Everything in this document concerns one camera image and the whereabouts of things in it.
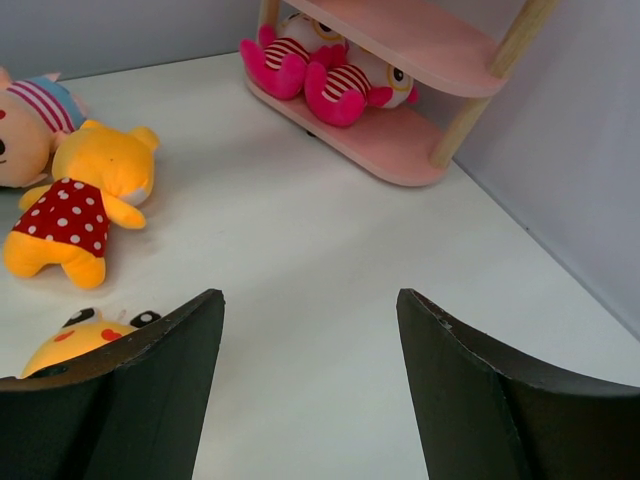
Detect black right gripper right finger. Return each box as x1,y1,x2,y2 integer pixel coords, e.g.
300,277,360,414
396,289,639,479

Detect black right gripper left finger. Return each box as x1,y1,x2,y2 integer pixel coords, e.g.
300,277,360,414
1,289,225,479

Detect yellow frog plush polka dress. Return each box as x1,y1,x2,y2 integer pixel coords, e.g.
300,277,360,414
20,307,161,379

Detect yellow bear polka dot dress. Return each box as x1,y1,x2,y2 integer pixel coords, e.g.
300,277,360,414
3,120,160,289

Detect peach doll striped shirt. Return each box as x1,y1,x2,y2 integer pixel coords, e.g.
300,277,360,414
1,69,88,188

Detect pink three tier shelf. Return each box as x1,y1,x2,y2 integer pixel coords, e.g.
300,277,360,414
246,1,555,187

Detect pink owl plush right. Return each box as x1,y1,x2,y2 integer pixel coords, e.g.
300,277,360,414
304,44,419,127

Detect pink owl plush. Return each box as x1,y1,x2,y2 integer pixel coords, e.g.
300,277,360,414
240,12,346,100
304,44,419,127

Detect pink owl plush left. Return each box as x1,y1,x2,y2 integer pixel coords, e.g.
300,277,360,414
240,12,346,100

